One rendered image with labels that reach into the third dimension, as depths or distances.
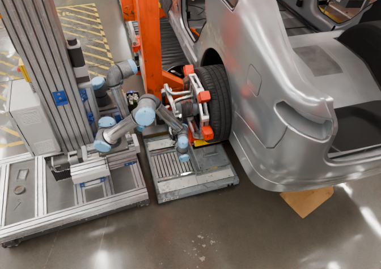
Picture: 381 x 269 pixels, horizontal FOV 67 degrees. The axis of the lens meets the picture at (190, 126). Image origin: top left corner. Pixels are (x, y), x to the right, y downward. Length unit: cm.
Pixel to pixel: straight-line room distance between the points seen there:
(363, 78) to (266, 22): 150
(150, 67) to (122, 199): 121
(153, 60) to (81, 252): 177
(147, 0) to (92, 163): 131
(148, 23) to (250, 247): 208
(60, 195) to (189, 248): 123
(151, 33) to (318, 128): 154
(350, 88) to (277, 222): 138
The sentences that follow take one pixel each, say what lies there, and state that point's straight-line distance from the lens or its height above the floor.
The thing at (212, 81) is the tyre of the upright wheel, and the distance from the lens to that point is 223.
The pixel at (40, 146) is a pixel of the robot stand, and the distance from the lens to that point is 236.
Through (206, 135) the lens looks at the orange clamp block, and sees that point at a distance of 220.
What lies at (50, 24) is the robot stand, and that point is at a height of 172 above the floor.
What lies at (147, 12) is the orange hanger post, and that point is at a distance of 245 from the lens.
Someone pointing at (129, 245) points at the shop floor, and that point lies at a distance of 271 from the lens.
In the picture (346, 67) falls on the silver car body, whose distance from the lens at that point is 304.
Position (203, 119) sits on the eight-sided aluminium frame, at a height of 96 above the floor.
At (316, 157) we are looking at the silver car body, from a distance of 173.
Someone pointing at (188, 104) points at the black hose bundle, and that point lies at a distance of 219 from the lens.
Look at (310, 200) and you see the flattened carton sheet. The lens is 313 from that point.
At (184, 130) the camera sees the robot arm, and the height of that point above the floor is 99.
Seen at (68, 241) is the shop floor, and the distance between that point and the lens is 286.
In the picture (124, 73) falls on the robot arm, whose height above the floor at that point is 129.
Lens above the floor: 249
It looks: 46 degrees down
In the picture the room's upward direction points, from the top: 2 degrees clockwise
